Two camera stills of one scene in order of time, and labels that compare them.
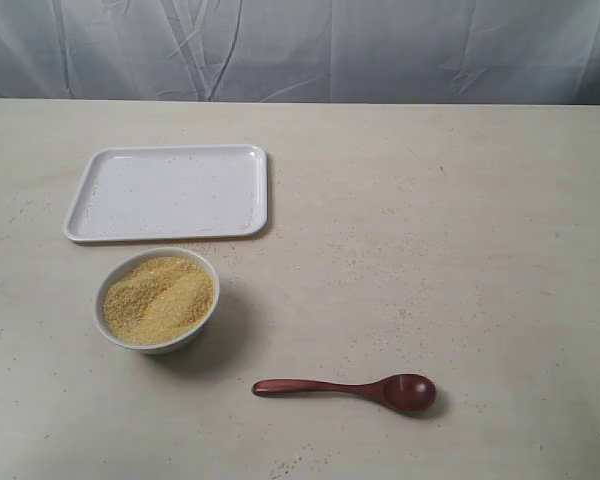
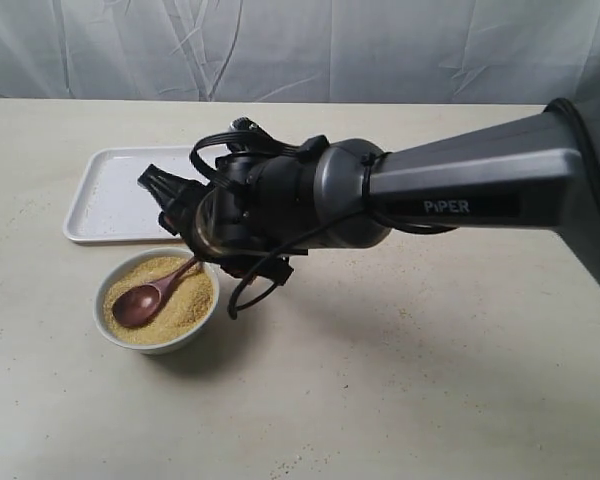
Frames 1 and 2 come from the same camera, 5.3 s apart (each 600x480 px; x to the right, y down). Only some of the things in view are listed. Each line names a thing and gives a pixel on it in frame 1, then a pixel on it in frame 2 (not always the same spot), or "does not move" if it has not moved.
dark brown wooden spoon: x=409 y=392 → x=136 y=305
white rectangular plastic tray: x=171 y=193 does not move
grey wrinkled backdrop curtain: x=487 y=52 does not move
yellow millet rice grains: x=157 y=300 does not move
